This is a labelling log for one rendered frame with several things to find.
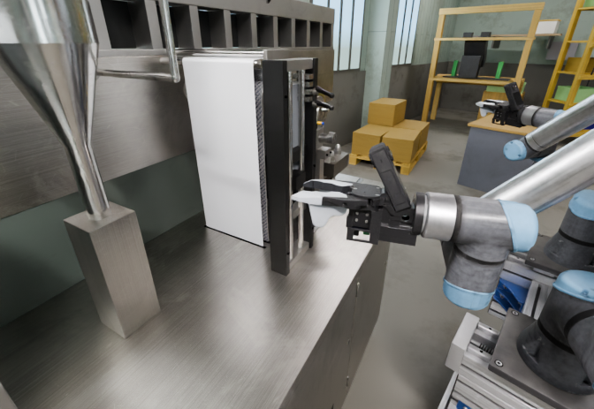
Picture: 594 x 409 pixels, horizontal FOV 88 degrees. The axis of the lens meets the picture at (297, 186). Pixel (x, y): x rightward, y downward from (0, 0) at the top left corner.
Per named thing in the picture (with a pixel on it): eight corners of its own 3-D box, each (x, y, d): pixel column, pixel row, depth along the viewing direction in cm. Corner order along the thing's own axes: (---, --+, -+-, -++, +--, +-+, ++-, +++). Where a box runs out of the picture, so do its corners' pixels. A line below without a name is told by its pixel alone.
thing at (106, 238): (121, 354, 62) (9, 42, 38) (83, 326, 68) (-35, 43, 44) (177, 307, 73) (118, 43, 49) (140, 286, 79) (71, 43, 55)
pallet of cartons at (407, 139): (381, 140, 515) (386, 95, 485) (441, 153, 455) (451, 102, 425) (335, 160, 427) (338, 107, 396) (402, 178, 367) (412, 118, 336)
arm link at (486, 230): (529, 268, 45) (549, 218, 41) (447, 255, 47) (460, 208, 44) (511, 238, 51) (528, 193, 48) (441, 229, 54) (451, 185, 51)
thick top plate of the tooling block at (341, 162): (333, 177, 125) (334, 163, 123) (255, 161, 143) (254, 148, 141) (347, 165, 138) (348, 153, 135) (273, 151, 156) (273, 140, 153)
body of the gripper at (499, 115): (489, 123, 132) (516, 129, 122) (492, 102, 128) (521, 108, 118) (502, 118, 134) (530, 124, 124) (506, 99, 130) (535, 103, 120)
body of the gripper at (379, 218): (341, 239, 51) (418, 252, 48) (346, 191, 49) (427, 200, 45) (347, 222, 58) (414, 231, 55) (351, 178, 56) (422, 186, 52)
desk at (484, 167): (551, 170, 391) (571, 116, 361) (521, 203, 310) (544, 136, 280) (492, 157, 436) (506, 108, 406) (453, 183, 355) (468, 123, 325)
